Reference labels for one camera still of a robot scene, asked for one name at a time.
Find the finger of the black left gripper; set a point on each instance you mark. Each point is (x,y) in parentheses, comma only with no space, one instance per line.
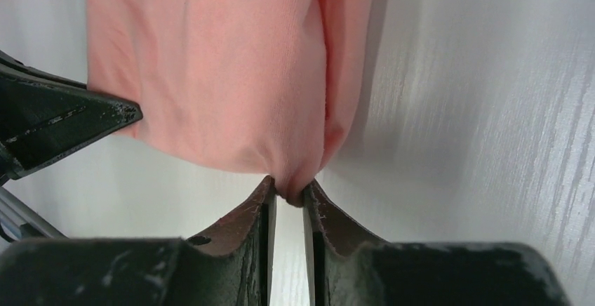
(45,118)

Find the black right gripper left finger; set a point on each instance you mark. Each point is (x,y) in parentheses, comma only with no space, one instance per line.
(228,263)

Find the pink t shirt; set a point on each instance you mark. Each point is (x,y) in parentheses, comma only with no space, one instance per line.
(250,86)

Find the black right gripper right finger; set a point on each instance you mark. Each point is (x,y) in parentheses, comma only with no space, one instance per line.
(347,264)

